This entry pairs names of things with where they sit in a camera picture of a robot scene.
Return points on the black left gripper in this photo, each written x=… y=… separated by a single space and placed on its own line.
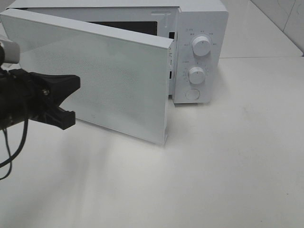
x=26 y=96

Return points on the white warning label sticker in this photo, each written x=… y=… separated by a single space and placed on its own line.
x=171 y=53

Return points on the white timer knob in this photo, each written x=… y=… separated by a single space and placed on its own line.
x=196 y=75

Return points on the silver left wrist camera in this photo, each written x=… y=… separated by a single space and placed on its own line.
x=9 y=51

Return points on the upper white power knob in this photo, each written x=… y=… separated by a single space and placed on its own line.
x=201 y=45

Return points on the white microwave door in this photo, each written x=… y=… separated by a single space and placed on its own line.
x=124 y=74

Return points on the white microwave oven body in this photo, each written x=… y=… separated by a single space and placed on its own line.
x=151 y=22

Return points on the round white door button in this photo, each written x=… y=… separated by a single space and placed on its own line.
x=192 y=94

